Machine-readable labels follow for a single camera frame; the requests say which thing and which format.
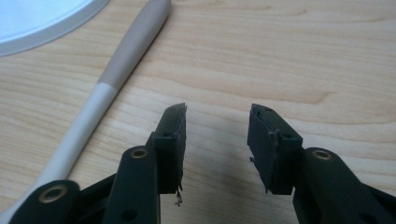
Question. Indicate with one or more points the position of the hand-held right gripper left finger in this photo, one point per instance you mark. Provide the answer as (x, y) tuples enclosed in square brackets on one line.
[(168, 149)]

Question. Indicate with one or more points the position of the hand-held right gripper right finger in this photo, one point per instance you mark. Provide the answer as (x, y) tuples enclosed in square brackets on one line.
[(280, 155)]

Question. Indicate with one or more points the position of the white round plate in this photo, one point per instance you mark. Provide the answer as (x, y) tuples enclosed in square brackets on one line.
[(34, 21)]

